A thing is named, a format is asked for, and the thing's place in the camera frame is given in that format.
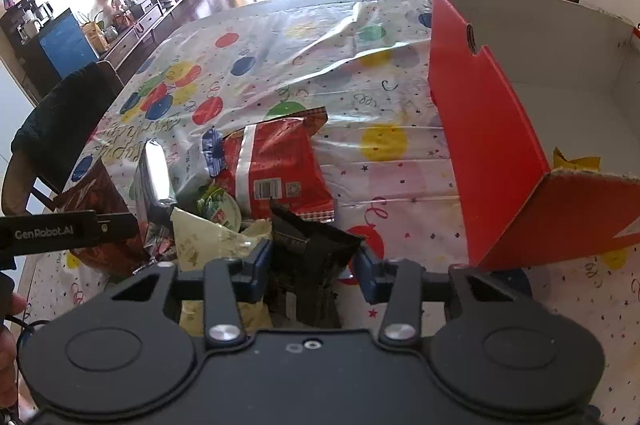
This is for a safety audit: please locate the green jelly cup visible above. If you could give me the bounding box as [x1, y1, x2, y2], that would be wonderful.
[196, 185, 244, 232]

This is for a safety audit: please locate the wooden television console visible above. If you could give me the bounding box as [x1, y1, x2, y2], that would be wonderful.
[97, 0, 207, 66]

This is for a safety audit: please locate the red cardboard box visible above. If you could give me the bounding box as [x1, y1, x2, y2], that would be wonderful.
[427, 0, 640, 271]

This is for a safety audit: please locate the silver foil snack packet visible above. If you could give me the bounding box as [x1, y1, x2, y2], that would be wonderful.
[134, 140, 177, 228]

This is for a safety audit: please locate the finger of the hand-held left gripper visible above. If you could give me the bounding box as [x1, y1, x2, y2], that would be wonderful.
[97, 213, 139, 240]

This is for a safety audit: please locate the brown snack bag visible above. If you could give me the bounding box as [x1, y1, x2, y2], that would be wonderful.
[52, 156, 152, 277]

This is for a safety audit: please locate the black snack bag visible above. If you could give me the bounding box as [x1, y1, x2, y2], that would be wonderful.
[266, 199, 364, 327]

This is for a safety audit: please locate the balloon print tablecloth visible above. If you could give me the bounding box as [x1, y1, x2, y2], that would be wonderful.
[25, 0, 640, 425]

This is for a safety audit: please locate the blue cabinet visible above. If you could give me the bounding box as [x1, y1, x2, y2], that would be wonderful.
[39, 7, 101, 82]

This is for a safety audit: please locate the dark chair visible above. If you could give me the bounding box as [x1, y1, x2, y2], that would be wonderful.
[0, 60, 126, 217]

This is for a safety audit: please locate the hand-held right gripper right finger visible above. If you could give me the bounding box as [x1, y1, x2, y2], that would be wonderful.
[355, 246, 532, 349]

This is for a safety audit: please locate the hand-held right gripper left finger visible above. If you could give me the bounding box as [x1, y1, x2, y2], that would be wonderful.
[107, 241, 274, 349]

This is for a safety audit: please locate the red snack bag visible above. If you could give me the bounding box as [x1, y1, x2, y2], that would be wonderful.
[215, 106, 337, 222]

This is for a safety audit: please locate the white blue snack packet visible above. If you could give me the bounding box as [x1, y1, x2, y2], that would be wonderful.
[172, 129, 227, 206]

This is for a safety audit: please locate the pale yellow snack bag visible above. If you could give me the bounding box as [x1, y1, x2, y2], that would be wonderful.
[169, 206, 275, 337]

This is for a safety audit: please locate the yellow snack packet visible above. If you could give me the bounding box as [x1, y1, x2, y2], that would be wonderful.
[552, 147, 601, 172]

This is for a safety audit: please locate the coffee maker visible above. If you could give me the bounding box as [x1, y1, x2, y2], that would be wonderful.
[12, 0, 55, 43]

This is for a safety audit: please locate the person's left hand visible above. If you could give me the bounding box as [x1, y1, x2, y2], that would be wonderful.
[0, 292, 29, 408]

